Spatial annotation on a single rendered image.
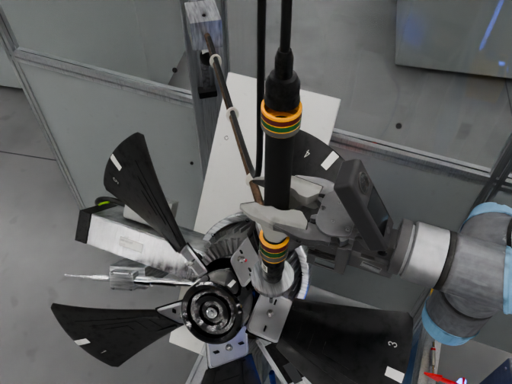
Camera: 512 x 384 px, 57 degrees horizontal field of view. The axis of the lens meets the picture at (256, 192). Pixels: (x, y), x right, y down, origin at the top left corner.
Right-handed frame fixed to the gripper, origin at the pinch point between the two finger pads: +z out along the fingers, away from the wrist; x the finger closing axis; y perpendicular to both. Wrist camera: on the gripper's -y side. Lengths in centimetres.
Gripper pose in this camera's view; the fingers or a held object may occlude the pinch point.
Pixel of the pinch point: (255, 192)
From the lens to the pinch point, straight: 62.2
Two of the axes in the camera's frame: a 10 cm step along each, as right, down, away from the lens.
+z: -9.3, -2.8, 2.3
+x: 3.6, -7.2, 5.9
